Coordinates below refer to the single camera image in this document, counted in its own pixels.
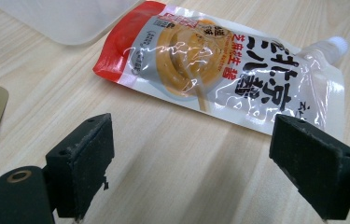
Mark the red and white sauce pouch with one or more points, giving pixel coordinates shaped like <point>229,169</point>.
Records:
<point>179,62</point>

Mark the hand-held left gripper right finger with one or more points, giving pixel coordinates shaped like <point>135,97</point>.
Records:
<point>315,168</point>

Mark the clear plastic container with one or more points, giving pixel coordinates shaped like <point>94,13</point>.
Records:
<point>70,18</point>

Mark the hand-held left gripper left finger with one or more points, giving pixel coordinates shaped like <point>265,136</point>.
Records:
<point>79,168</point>

